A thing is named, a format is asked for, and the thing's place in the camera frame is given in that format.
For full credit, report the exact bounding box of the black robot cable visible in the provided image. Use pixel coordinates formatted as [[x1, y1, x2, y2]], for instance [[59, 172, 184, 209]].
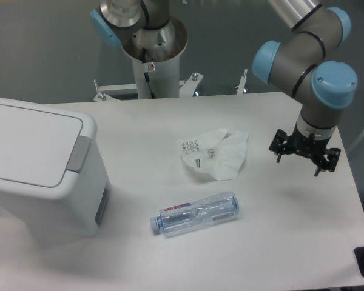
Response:
[[141, 47, 157, 99]]

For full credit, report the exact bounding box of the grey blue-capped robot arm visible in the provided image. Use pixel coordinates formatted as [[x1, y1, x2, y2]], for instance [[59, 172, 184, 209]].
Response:
[[252, 1, 358, 176]]

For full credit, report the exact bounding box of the crumpled white paper wrapper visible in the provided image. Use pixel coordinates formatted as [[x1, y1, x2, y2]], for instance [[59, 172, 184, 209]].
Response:
[[176, 128, 249, 181]]

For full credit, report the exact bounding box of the clear plastic water bottle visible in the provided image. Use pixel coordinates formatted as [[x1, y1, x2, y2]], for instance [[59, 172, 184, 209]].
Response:
[[150, 192, 240, 238]]

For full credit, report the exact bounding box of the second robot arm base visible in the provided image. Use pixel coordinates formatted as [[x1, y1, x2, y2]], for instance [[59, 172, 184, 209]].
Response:
[[90, 1, 187, 63]]

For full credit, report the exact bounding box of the white trash can body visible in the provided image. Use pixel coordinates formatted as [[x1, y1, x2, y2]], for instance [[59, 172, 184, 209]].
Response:
[[0, 98, 110, 236]]

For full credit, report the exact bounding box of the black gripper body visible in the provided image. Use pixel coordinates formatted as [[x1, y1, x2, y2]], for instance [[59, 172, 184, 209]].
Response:
[[269, 127, 341, 172]]

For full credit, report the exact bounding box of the white pedestal foot frame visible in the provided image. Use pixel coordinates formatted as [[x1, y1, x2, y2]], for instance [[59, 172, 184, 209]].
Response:
[[93, 69, 248, 102]]

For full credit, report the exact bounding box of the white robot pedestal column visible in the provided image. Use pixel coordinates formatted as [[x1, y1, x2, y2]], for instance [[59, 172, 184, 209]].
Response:
[[132, 57, 180, 99]]

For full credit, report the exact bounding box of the grey lid push button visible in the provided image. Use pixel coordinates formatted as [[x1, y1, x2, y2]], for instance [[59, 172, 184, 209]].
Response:
[[66, 136, 92, 173]]

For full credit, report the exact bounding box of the white trash can lid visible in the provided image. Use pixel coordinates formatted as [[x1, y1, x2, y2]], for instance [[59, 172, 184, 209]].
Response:
[[0, 105, 83, 188]]

